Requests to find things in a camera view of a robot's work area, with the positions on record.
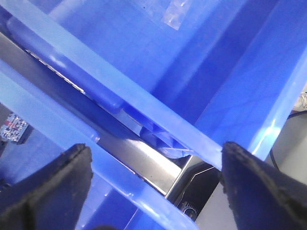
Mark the red push button middle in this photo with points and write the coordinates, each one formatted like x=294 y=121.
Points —
x=15 y=129

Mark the steel divider bar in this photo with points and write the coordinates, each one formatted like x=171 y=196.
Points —
x=126 y=146

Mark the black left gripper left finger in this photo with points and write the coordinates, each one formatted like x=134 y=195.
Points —
x=53 y=197

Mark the blue empty target bin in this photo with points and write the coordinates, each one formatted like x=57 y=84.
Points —
x=193 y=74

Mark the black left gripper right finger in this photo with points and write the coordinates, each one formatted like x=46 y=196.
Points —
x=260 y=196

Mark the blue bin with buttons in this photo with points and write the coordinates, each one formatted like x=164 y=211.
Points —
x=115 y=191

